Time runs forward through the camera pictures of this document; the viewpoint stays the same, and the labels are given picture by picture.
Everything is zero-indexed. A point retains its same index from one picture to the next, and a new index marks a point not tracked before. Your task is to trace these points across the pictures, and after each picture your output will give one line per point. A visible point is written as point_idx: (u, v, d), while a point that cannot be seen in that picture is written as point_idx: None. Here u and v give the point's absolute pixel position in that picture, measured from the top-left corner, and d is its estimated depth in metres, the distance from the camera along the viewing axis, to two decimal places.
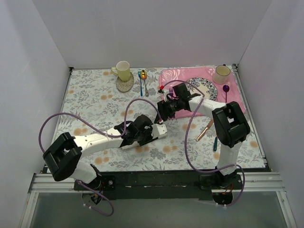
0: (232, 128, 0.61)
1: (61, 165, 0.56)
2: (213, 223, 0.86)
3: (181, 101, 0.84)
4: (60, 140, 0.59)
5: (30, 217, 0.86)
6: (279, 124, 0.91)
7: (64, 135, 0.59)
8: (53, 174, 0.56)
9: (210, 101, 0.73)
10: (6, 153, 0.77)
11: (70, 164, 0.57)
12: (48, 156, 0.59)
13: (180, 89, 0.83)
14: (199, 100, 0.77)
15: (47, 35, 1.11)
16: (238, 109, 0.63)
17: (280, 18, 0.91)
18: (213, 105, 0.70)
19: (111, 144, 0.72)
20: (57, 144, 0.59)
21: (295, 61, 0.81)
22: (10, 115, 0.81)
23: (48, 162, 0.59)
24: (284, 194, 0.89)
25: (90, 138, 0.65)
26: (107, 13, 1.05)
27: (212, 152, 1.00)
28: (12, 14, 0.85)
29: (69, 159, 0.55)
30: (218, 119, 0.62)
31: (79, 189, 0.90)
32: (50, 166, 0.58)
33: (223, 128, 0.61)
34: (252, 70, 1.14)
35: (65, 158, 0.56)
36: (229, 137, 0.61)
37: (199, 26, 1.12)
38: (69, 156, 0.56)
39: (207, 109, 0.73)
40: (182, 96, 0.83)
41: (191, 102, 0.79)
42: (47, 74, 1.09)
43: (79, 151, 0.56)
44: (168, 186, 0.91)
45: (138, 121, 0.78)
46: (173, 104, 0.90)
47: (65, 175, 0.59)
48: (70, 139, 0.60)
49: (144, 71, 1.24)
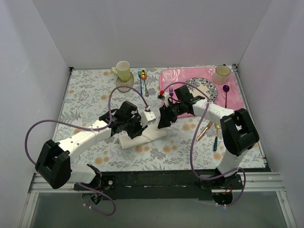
0: (241, 137, 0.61)
1: (53, 174, 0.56)
2: (213, 223, 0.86)
3: (184, 104, 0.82)
4: (45, 150, 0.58)
5: (30, 217, 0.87)
6: (279, 124, 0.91)
7: (47, 144, 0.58)
8: (51, 183, 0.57)
9: (216, 108, 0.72)
10: (5, 153, 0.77)
11: (62, 170, 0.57)
12: (40, 167, 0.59)
13: (182, 92, 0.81)
14: (204, 104, 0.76)
15: (47, 35, 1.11)
16: (247, 117, 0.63)
17: (280, 18, 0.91)
18: (220, 112, 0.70)
19: (99, 137, 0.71)
20: (44, 155, 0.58)
21: (295, 61, 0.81)
22: (10, 115, 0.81)
23: (42, 173, 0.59)
24: (284, 194, 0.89)
25: (76, 138, 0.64)
26: (106, 13, 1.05)
27: (212, 153, 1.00)
28: (12, 14, 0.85)
29: (59, 166, 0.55)
30: (228, 129, 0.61)
31: (79, 189, 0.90)
32: (45, 177, 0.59)
33: (232, 137, 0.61)
34: (252, 70, 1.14)
35: (55, 167, 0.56)
36: (238, 147, 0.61)
37: (199, 26, 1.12)
38: (59, 163, 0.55)
39: (213, 116, 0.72)
40: (185, 99, 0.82)
41: (195, 107, 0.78)
42: (47, 74, 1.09)
43: (66, 156, 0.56)
44: (168, 186, 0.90)
45: (125, 107, 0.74)
46: (175, 108, 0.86)
47: (61, 180, 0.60)
48: (55, 147, 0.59)
49: (144, 71, 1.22)
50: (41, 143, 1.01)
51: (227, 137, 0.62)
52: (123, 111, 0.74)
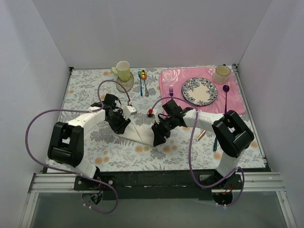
0: (235, 138, 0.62)
1: (71, 148, 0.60)
2: (213, 223, 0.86)
3: (175, 118, 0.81)
4: (56, 132, 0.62)
5: (30, 217, 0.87)
6: (279, 124, 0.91)
7: (58, 125, 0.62)
8: (70, 161, 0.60)
9: (206, 115, 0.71)
10: (5, 153, 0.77)
11: (79, 144, 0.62)
12: (54, 150, 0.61)
13: (170, 106, 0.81)
14: (194, 114, 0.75)
15: (47, 34, 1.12)
16: (237, 117, 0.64)
17: (280, 18, 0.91)
18: (211, 118, 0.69)
19: (98, 118, 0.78)
20: (57, 137, 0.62)
21: (295, 61, 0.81)
22: (10, 114, 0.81)
23: (56, 156, 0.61)
24: (284, 194, 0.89)
25: (81, 118, 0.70)
26: (106, 13, 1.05)
27: (212, 153, 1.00)
28: (11, 14, 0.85)
29: (77, 138, 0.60)
30: (222, 132, 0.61)
31: (79, 189, 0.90)
32: (60, 158, 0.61)
33: (227, 141, 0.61)
34: (252, 70, 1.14)
35: (72, 140, 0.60)
36: (236, 149, 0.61)
37: (200, 26, 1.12)
38: (75, 137, 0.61)
39: (205, 123, 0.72)
40: (174, 113, 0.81)
41: (186, 118, 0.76)
42: (47, 73, 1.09)
43: (80, 128, 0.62)
44: (168, 186, 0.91)
45: (109, 98, 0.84)
46: (167, 122, 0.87)
47: (77, 157, 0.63)
48: (65, 127, 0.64)
49: (143, 71, 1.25)
50: (41, 143, 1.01)
51: (223, 141, 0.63)
52: (108, 101, 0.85)
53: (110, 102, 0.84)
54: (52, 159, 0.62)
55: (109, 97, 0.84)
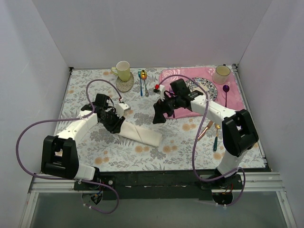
0: (241, 139, 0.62)
1: (65, 163, 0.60)
2: (213, 223, 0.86)
3: (181, 99, 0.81)
4: (47, 147, 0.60)
5: (30, 217, 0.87)
6: (279, 125, 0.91)
7: (47, 139, 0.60)
8: (65, 175, 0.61)
9: (217, 107, 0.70)
10: (6, 153, 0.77)
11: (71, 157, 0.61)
12: (47, 166, 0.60)
13: (179, 86, 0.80)
14: (204, 102, 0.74)
15: (47, 35, 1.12)
16: (249, 118, 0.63)
17: (280, 18, 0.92)
18: (221, 112, 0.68)
19: (90, 124, 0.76)
20: (48, 151, 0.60)
21: (295, 61, 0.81)
22: (10, 114, 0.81)
23: (50, 171, 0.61)
24: (284, 194, 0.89)
25: (71, 128, 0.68)
26: (107, 13, 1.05)
27: (212, 152, 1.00)
28: (11, 14, 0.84)
29: (68, 152, 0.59)
30: (230, 130, 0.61)
31: (79, 189, 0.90)
32: (55, 173, 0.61)
33: (232, 139, 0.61)
34: (252, 70, 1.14)
35: (64, 155, 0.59)
36: (238, 150, 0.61)
37: (200, 26, 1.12)
38: (66, 151, 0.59)
39: (214, 115, 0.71)
40: (181, 93, 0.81)
41: (194, 103, 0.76)
42: (47, 74, 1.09)
43: (71, 142, 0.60)
44: (168, 186, 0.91)
45: (100, 99, 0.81)
46: (172, 101, 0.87)
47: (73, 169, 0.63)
48: (55, 140, 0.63)
49: (144, 71, 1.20)
50: (41, 143, 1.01)
51: (227, 139, 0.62)
52: (99, 101, 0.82)
53: (102, 103, 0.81)
54: (47, 173, 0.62)
55: (101, 97, 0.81)
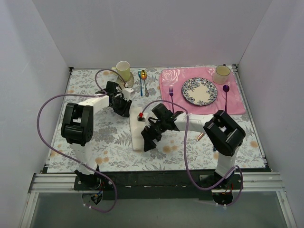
0: (228, 138, 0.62)
1: (84, 124, 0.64)
2: (213, 223, 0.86)
3: (166, 123, 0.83)
4: (69, 111, 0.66)
5: (30, 217, 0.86)
6: (279, 124, 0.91)
7: (70, 105, 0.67)
8: (81, 138, 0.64)
9: (196, 117, 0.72)
10: (6, 154, 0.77)
11: (90, 120, 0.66)
12: (67, 127, 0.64)
13: (161, 110, 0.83)
14: (185, 118, 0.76)
15: (47, 35, 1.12)
16: (227, 116, 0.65)
17: (279, 18, 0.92)
18: (201, 119, 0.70)
19: (103, 104, 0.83)
20: (69, 115, 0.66)
21: (295, 61, 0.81)
22: (11, 115, 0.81)
23: (68, 133, 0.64)
24: (284, 194, 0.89)
25: (89, 100, 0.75)
26: (107, 13, 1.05)
27: (212, 152, 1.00)
28: (11, 14, 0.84)
29: (88, 114, 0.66)
30: (214, 133, 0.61)
31: (79, 189, 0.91)
32: (72, 135, 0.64)
33: (221, 141, 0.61)
34: (252, 70, 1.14)
35: (85, 116, 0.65)
36: (230, 148, 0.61)
37: (200, 26, 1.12)
38: (86, 114, 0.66)
39: (196, 125, 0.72)
40: (165, 117, 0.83)
41: (177, 122, 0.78)
42: (47, 73, 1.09)
43: (90, 108, 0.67)
44: (168, 186, 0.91)
45: (110, 85, 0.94)
46: (158, 126, 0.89)
47: (88, 135, 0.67)
48: (76, 107, 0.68)
49: (144, 71, 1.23)
50: (41, 143, 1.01)
51: (216, 141, 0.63)
52: (110, 88, 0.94)
53: (112, 89, 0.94)
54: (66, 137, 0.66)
55: (111, 84, 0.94)
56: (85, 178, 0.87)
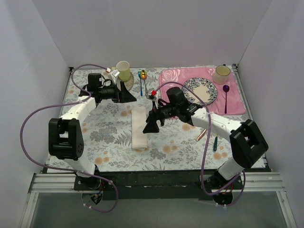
0: (251, 152, 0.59)
1: (72, 141, 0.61)
2: (213, 223, 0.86)
3: (181, 115, 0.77)
4: (52, 129, 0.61)
5: (30, 217, 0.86)
6: (279, 124, 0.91)
7: (52, 122, 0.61)
8: (72, 154, 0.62)
9: (220, 120, 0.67)
10: (6, 154, 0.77)
11: (78, 135, 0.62)
12: (55, 147, 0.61)
13: (178, 98, 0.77)
14: (206, 116, 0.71)
15: (47, 35, 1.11)
16: (256, 128, 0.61)
17: (279, 18, 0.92)
18: (226, 125, 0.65)
19: (90, 107, 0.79)
20: (54, 133, 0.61)
21: (295, 61, 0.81)
22: (11, 115, 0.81)
23: (58, 153, 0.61)
24: (284, 193, 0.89)
25: (74, 110, 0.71)
26: (107, 13, 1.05)
27: (212, 153, 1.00)
28: (11, 14, 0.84)
29: (75, 130, 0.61)
30: (239, 146, 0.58)
31: (79, 189, 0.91)
32: (63, 154, 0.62)
33: (243, 154, 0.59)
34: (252, 70, 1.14)
35: (71, 132, 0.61)
36: (251, 162, 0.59)
37: (200, 26, 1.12)
38: (72, 130, 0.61)
39: (218, 128, 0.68)
40: (180, 106, 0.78)
41: (195, 118, 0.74)
42: (47, 73, 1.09)
43: (76, 122, 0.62)
44: (168, 186, 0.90)
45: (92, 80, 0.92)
46: (166, 110, 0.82)
47: (79, 149, 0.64)
48: (60, 122, 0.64)
49: (144, 71, 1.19)
50: (40, 143, 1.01)
51: (238, 152, 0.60)
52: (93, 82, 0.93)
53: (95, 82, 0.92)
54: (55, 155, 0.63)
55: (92, 79, 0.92)
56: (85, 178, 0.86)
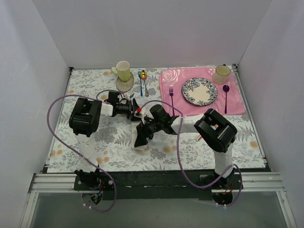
0: (219, 134, 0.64)
1: (91, 115, 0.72)
2: (213, 223, 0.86)
3: (165, 128, 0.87)
4: (79, 104, 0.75)
5: (30, 217, 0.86)
6: (279, 124, 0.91)
7: (81, 99, 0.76)
8: (89, 125, 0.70)
9: (188, 117, 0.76)
10: (6, 154, 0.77)
11: (97, 114, 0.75)
12: (75, 118, 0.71)
13: (160, 114, 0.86)
14: (179, 120, 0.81)
15: (47, 35, 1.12)
16: (217, 114, 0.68)
17: (280, 18, 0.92)
18: (193, 119, 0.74)
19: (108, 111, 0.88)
20: (80, 108, 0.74)
21: (294, 61, 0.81)
22: (11, 115, 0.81)
23: (76, 124, 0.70)
24: (284, 194, 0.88)
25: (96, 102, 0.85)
26: (107, 13, 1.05)
27: (212, 153, 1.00)
28: (12, 14, 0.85)
29: (97, 108, 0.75)
30: (204, 130, 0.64)
31: (79, 189, 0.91)
32: (80, 125, 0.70)
33: (212, 138, 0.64)
34: (252, 70, 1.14)
35: (93, 109, 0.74)
36: (222, 144, 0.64)
37: (200, 26, 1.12)
38: (95, 108, 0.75)
39: (189, 126, 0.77)
40: (164, 120, 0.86)
41: (174, 125, 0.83)
42: (47, 73, 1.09)
43: (99, 104, 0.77)
44: (168, 186, 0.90)
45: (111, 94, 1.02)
46: (152, 125, 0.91)
47: (94, 127, 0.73)
48: (85, 102, 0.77)
49: (144, 71, 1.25)
50: (40, 143, 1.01)
51: (207, 138, 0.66)
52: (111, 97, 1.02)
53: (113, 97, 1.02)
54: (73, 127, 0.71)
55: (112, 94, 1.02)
56: (85, 178, 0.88)
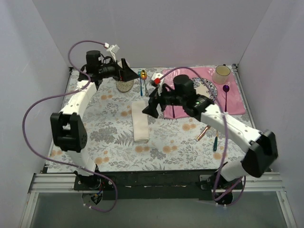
0: (265, 165, 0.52)
1: (75, 135, 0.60)
2: (213, 223, 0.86)
3: (185, 105, 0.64)
4: (54, 124, 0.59)
5: (30, 217, 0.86)
6: (279, 124, 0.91)
7: (53, 118, 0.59)
8: (77, 145, 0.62)
9: (237, 126, 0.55)
10: (5, 154, 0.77)
11: (80, 127, 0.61)
12: (59, 139, 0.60)
13: (187, 88, 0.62)
14: (220, 116, 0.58)
15: (47, 34, 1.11)
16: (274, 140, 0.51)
17: (279, 18, 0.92)
18: (243, 133, 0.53)
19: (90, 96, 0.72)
20: (57, 127, 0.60)
21: (294, 61, 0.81)
22: (11, 115, 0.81)
23: (62, 144, 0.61)
24: (284, 193, 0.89)
25: (74, 102, 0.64)
26: (107, 13, 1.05)
27: (212, 152, 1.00)
28: (12, 15, 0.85)
29: (76, 125, 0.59)
30: (255, 159, 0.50)
31: (79, 189, 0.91)
32: (68, 144, 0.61)
33: (258, 168, 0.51)
34: (252, 70, 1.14)
35: (73, 128, 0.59)
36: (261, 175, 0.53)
37: (200, 26, 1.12)
38: (74, 125, 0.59)
39: (233, 135, 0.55)
40: (187, 96, 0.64)
41: (205, 116, 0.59)
42: (47, 73, 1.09)
43: (77, 118, 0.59)
44: (168, 186, 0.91)
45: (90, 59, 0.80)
46: (169, 98, 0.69)
47: (82, 141, 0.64)
48: (61, 117, 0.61)
49: (144, 71, 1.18)
50: (40, 143, 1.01)
51: (250, 163, 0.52)
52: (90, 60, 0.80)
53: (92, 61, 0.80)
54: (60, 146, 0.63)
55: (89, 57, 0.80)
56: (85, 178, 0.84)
